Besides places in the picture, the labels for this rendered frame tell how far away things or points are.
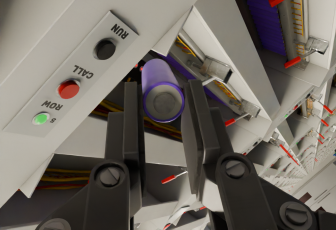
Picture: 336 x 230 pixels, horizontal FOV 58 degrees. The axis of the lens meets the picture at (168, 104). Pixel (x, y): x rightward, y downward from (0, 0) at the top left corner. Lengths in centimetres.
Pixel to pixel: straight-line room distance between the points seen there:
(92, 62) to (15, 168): 13
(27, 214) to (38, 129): 30
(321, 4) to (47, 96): 47
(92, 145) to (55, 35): 16
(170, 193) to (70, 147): 61
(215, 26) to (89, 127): 17
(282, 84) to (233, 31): 51
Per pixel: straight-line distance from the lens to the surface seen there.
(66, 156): 74
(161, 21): 26
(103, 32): 23
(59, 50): 23
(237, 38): 39
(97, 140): 35
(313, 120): 155
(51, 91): 25
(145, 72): 16
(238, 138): 85
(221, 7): 32
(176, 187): 90
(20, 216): 55
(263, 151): 155
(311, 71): 87
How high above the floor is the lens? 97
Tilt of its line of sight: 9 degrees up
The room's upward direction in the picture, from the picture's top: 135 degrees counter-clockwise
